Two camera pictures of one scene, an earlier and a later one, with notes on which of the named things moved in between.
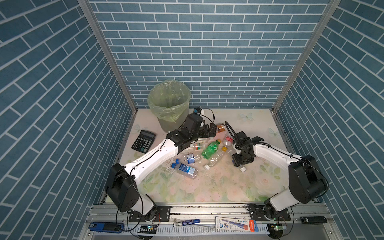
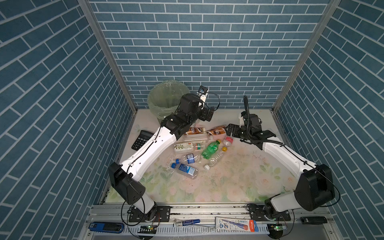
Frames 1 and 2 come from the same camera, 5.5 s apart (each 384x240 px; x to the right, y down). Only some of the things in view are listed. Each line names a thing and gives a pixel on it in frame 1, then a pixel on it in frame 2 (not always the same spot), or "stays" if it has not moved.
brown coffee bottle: x=221 y=127 stays
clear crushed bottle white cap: x=213 y=160 stays
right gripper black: x=236 y=161 to x=235 y=132
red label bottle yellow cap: x=228 y=142 stays
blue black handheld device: x=111 y=227 stays
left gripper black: x=207 y=134 to x=203 y=116
